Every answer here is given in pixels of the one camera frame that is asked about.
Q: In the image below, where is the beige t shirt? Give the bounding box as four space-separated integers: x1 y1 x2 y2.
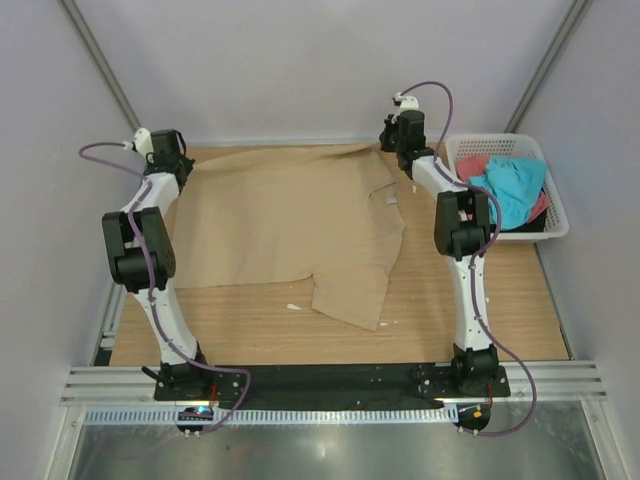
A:
172 144 405 331

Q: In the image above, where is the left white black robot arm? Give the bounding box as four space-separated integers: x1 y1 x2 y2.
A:
102 128 211 401

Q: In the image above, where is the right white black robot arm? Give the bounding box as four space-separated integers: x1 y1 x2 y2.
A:
379 109 510 397

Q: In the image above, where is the white plastic laundry basket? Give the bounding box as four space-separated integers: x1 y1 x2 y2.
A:
445 134 569 242

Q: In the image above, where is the pink t shirt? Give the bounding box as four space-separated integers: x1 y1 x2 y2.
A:
455 157 550 217

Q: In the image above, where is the turquoise t shirt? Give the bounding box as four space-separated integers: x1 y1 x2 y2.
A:
468 156 547 231

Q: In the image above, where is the black garment in basket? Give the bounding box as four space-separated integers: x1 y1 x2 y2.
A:
501 209 547 234

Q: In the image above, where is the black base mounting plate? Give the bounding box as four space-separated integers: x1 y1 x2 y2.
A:
168 363 488 412

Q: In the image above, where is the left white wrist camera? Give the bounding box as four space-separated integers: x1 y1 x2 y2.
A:
123 128 153 157

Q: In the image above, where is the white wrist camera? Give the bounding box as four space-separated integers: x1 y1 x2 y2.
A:
123 128 153 157
393 92 419 114

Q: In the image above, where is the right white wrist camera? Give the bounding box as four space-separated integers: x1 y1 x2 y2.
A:
393 92 419 114

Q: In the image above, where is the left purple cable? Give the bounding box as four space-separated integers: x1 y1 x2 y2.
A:
78 141 252 434

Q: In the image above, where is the purple cable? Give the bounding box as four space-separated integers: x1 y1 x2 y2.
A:
394 81 538 439
78 141 252 434

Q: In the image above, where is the left aluminium corner post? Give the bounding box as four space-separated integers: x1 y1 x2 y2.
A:
57 0 142 144

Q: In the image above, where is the aluminium corner post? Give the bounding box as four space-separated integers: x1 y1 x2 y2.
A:
504 0 594 133
57 0 142 144

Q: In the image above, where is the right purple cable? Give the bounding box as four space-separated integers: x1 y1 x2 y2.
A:
394 81 538 439

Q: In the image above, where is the right aluminium corner post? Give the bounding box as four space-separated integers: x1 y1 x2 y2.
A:
504 0 594 133

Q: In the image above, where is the white slotted cable duct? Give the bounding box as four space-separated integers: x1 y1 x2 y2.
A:
84 405 458 426

